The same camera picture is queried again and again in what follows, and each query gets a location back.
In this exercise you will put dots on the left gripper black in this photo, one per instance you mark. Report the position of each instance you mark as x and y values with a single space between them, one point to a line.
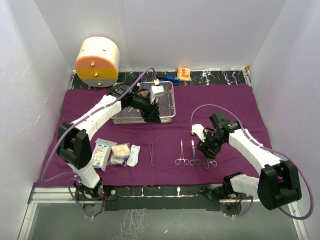
153 116

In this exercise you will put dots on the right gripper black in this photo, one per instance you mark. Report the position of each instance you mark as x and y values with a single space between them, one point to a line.
204 147

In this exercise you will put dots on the wire mesh metal tray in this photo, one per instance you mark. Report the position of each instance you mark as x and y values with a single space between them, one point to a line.
167 108

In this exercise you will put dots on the metal forceps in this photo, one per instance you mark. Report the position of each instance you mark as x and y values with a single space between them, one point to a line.
182 158
210 163

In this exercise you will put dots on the metal surgical scissors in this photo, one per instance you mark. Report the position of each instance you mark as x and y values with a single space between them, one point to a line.
194 161

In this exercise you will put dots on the thin metal tweezers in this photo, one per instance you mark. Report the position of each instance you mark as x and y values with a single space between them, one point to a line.
150 147

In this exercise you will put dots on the beige bandage roll packet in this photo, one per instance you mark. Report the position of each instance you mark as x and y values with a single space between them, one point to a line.
121 150

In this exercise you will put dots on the purple cloth wrap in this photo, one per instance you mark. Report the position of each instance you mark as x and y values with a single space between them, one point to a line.
194 105

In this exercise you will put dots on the small blue white packet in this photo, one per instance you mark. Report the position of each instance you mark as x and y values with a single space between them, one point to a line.
117 160

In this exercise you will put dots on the white gauze packet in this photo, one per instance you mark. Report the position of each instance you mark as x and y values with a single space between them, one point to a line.
101 153

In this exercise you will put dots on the round white drawer box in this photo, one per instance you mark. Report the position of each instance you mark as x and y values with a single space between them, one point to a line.
98 61

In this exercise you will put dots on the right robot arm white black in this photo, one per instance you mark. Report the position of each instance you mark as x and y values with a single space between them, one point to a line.
278 181

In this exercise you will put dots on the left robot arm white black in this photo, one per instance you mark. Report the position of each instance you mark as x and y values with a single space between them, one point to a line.
74 139

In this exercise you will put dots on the blue black stapler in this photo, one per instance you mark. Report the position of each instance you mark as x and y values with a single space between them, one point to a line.
168 78

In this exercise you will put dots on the orange small box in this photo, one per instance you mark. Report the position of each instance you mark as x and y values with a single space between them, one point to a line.
184 74

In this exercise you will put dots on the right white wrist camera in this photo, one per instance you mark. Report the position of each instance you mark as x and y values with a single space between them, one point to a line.
198 130

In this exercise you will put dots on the black base frame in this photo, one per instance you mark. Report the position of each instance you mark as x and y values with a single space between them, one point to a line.
208 197

